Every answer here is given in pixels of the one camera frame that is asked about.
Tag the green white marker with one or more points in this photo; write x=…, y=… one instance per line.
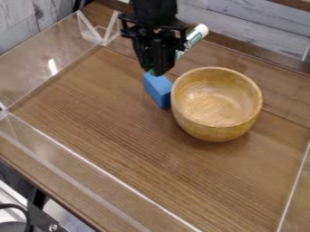
x=196, y=36

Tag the clear acrylic tray walls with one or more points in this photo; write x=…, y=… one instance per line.
x=86, y=136

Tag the black table leg bracket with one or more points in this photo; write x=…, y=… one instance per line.
x=43, y=223

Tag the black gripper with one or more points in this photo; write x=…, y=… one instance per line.
x=152, y=24

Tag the brown wooden bowl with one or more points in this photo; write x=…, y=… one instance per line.
x=217, y=103

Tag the blue foam block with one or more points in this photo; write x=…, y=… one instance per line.
x=158, y=87

